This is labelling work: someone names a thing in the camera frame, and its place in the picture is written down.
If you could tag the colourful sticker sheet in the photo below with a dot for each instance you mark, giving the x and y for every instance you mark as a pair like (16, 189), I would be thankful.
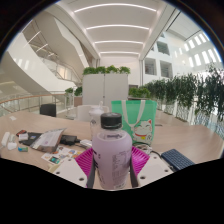
(60, 156)

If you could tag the ceiling light strips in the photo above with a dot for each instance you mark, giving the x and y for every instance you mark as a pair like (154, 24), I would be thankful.
(116, 26)

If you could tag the white cabinet topped with plants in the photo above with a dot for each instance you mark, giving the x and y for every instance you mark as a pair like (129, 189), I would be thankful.
(105, 88)

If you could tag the wooden shelf with plants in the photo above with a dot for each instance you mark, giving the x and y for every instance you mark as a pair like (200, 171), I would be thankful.
(139, 92)

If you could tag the black notebook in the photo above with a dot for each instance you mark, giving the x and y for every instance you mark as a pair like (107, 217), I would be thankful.
(31, 138)

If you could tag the dark blue keyboard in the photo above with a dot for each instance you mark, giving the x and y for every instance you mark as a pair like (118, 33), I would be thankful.
(176, 159)

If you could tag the purple drink bottle black cap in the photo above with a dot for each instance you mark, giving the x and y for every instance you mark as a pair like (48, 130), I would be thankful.
(111, 156)

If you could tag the small teal item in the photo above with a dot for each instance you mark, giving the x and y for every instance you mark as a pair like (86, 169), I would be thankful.
(22, 149)

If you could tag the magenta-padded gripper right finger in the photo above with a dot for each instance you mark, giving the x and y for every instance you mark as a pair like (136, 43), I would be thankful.
(153, 170)

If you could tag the row of tall green plants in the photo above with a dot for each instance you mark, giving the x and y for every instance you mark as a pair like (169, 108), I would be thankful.
(190, 93)

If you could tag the brown planter with plants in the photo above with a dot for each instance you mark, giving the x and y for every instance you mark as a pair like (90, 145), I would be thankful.
(74, 91)

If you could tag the white power adapter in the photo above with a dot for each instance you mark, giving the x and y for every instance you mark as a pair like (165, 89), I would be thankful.
(85, 143)

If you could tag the white charger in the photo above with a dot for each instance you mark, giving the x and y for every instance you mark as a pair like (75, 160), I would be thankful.
(12, 146)

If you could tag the clear plastic tumbler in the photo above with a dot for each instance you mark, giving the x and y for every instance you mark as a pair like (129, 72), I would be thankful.
(95, 120)

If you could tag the white power strip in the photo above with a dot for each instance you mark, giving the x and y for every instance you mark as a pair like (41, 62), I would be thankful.
(5, 139)

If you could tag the black office chair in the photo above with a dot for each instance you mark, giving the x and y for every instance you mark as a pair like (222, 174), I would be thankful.
(48, 110)

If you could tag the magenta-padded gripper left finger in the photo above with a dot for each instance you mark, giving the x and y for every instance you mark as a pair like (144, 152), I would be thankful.
(70, 170)

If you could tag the green cat print tote bag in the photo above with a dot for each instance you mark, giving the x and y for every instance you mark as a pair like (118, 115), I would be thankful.
(140, 115)

